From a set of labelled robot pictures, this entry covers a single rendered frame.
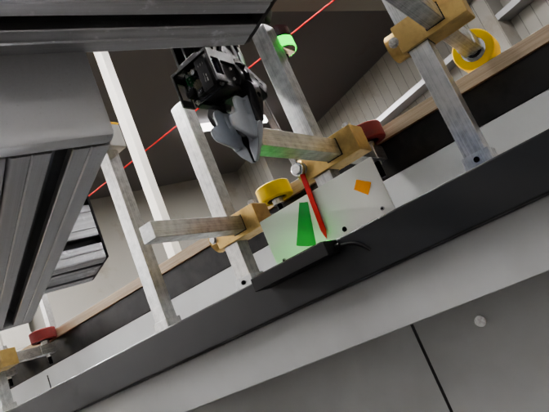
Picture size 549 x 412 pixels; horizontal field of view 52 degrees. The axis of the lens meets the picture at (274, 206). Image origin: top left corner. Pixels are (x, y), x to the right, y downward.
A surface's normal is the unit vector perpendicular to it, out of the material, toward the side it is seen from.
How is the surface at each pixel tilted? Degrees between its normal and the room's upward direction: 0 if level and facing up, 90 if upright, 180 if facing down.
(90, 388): 90
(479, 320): 90
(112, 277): 90
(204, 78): 89
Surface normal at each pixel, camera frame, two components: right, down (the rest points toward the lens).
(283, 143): 0.73, -0.44
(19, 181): 0.38, 0.90
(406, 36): -0.56, 0.02
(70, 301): 0.45, -0.39
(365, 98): -0.81, 0.20
